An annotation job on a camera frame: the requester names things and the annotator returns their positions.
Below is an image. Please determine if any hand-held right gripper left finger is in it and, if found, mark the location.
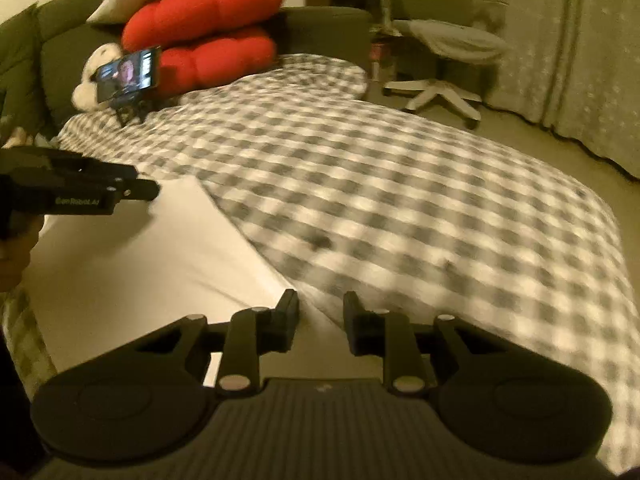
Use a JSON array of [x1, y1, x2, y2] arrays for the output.
[[135, 289, 301, 396]]

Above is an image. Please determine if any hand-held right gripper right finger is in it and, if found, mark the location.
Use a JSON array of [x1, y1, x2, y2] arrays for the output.
[[343, 290, 507, 396]]

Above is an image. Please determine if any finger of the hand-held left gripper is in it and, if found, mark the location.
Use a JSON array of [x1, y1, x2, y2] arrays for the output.
[[104, 163, 162, 204]]

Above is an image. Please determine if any white bed sheet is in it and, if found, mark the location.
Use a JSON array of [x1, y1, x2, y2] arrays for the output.
[[22, 176, 323, 377]]

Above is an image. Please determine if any person's left hand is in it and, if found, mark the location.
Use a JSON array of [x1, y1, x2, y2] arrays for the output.
[[0, 216, 47, 294]]

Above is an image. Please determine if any white plush toy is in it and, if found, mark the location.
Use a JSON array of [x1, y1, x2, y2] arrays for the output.
[[71, 42, 124, 112]]

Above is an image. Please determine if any smartphone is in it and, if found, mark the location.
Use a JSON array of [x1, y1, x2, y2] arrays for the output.
[[95, 46, 164, 104]]

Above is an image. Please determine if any dark green sofa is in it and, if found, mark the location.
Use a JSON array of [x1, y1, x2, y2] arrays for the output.
[[0, 2, 374, 137]]

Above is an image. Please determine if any grey checkered blanket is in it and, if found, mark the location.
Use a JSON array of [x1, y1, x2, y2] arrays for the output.
[[0, 52, 632, 477]]

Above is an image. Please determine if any red knot cushion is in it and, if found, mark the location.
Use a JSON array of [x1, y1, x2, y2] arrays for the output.
[[121, 0, 287, 107]]

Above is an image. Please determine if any grey office chair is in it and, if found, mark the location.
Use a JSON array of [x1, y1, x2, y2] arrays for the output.
[[382, 0, 512, 132]]

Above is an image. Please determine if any grey star-print curtain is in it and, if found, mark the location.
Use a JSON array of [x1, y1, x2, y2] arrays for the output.
[[470, 0, 640, 182]]

